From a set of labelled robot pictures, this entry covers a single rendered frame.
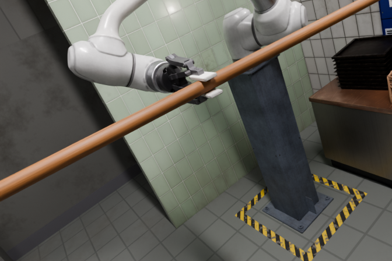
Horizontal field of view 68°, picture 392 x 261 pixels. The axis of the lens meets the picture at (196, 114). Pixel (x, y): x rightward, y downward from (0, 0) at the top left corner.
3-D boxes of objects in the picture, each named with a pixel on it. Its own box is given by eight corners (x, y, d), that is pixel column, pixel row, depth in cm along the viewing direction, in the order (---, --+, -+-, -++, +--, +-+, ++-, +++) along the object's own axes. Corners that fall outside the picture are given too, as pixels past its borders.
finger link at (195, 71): (193, 71, 65) (189, 59, 64) (204, 73, 61) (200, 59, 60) (188, 74, 65) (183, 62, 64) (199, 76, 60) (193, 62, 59)
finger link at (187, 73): (182, 74, 74) (180, 69, 74) (202, 70, 64) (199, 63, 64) (170, 81, 73) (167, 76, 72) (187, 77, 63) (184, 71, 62)
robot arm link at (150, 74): (178, 84, 87) (187, 85, 82) (152, 97, 84) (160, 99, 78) (167, 55, 84) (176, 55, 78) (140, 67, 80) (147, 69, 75)
